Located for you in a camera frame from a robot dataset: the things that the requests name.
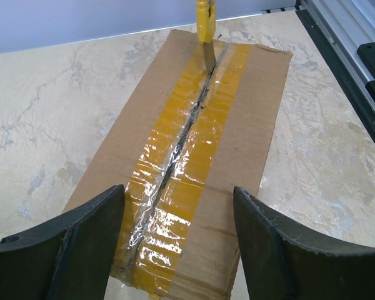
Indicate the brown taped cardboard box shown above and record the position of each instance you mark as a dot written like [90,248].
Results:
[180,145]

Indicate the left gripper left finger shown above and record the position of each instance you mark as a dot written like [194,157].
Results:
[67,257]

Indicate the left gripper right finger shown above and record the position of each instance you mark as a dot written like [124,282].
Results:
[284,259]

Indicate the aluminium frame rail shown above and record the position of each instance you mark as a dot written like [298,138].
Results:
[346,24]

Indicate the yellow utility knife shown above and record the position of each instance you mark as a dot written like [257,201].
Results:
[206,26]

